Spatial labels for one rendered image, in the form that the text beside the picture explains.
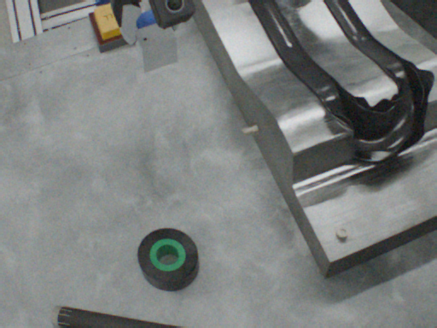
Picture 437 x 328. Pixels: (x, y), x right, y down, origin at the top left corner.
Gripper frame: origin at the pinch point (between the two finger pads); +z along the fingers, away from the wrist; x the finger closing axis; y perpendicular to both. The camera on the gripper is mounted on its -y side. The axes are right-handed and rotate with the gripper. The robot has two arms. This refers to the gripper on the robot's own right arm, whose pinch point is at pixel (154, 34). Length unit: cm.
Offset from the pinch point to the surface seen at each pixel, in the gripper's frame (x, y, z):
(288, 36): -19.4, -2.2, 7.0
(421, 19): -45.0, -1.6, 13.3
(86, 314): 21.2, -30.3, 11.1
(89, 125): 12.0, -0.5, 15.0
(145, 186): 7.1, -13.4, 14.9
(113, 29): 3.6, 13.4, 11.4
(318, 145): -13.5, -23.0, 2.1
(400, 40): -34.0, -9.9, 5.1
